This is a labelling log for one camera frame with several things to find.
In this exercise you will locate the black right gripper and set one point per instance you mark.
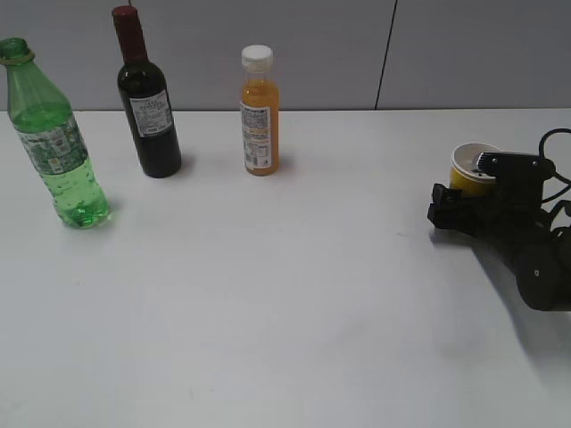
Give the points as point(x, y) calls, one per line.
point(512, 213)

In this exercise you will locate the yellow paper cup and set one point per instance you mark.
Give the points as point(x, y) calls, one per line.
point(462, 175)

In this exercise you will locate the green sprite bottle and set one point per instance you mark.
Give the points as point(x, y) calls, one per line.
point(45, 123)

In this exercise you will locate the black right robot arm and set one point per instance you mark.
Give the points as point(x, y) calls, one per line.
point(543, 275)

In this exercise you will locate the dark red wine bottle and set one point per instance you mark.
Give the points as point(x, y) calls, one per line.
point(145, 97)

